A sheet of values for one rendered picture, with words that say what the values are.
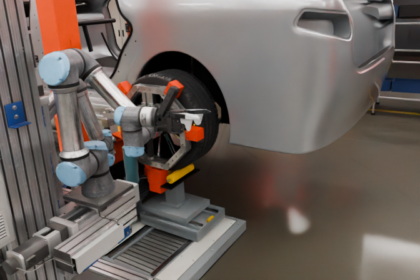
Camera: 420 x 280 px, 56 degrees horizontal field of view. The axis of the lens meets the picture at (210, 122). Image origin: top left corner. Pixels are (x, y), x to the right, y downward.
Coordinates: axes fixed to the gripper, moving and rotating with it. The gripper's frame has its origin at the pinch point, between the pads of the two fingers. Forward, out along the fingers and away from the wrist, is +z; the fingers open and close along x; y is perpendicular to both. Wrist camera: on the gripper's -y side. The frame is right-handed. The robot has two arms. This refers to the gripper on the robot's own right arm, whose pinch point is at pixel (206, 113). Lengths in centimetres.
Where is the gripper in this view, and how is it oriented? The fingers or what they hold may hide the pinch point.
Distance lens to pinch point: 142.4
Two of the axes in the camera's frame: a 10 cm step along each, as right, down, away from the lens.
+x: -2.5, 1.7, -9.5
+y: 0.0, 9.8, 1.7
